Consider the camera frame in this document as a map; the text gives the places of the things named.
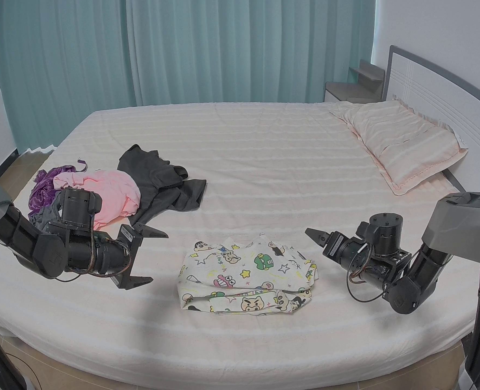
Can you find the grey white bedside table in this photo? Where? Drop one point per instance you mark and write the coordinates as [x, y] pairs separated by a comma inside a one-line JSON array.
[[353, 87]]

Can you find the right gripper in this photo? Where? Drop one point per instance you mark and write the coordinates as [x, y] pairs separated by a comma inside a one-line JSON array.
[[341, 250]]

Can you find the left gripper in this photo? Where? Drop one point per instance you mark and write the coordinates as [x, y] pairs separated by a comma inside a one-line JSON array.
[[109, 254]]

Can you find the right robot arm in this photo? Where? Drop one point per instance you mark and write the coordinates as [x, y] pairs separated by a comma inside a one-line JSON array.
[[447, 234]]

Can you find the purple garment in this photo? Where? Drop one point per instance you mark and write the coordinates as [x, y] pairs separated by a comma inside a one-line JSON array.
[[40, 189]]

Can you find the pale pink striped pillow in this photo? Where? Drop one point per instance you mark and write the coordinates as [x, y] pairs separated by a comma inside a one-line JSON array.
[[402, 144]]

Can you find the white printed pyjama top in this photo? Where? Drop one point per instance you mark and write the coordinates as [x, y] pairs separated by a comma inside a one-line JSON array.
[[244, 278]]

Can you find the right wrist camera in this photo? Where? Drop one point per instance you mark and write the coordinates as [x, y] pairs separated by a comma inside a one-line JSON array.
[[362, 230]]

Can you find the blue-green curtain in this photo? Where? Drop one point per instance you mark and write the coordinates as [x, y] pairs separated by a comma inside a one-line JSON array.
[[203, 35]]

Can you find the grey garment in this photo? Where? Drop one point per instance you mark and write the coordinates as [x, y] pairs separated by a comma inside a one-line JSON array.
[[46, 213]]

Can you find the bed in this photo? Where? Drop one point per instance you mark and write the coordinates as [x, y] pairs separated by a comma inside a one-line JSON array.
[[264, 157]]

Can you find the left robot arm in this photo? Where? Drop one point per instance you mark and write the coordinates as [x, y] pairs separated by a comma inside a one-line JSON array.
[[20, 234]]

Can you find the black garment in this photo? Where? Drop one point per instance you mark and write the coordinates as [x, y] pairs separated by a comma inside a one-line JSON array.
[[158, 181]]

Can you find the pink garment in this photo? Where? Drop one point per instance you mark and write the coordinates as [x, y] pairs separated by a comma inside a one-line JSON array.
[[109, 193]]

